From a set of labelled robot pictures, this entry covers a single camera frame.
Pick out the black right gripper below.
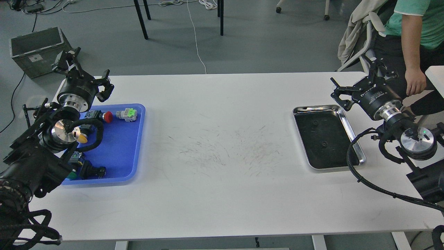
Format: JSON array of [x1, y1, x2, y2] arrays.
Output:
[[330, 54, 403, 121]]

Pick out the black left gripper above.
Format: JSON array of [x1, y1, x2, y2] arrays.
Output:
[[52, 47, 114, 112]]

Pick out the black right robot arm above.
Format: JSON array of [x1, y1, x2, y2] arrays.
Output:
[[331, 57, 443, 212]]

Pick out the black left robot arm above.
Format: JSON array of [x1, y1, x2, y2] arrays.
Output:
[[0, 47, 114, 250]]

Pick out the person's hand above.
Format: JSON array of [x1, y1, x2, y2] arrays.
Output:
[[405, 68, 427, 96]]

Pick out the white office chair with cloth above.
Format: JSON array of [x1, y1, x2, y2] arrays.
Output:
[[337, 0, 397, 72]]

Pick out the grey plastic crate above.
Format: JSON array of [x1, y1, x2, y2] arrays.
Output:
[[9, 27, 72, 79]]

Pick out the silver metal tray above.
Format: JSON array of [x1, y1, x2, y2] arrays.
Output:
[[293, 105, 356, 172]]

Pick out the person in green shirt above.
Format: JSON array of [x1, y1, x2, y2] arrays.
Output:
[[374, 0, 444, 118]]

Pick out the blue plastic tray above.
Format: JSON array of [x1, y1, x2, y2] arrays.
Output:
[[62, 104, 145, 185]]

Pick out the black table legs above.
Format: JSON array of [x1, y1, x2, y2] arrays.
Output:
[[133, 0, 224, 40]]

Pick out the red push button switch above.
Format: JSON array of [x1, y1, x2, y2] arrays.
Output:
[[84, 110, 113, 123]]

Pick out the green grey switch part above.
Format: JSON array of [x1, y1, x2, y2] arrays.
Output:
[[116, 108, 138, 122]]

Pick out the yellow push button switch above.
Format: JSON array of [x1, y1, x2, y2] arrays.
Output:
[[77, 124, 96, 144]]

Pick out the green push button switch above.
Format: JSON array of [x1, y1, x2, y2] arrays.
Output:
[[67, 151, 85, 180]]

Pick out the white cable on floor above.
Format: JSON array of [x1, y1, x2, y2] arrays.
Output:
[[159, 0, 217, 74]]

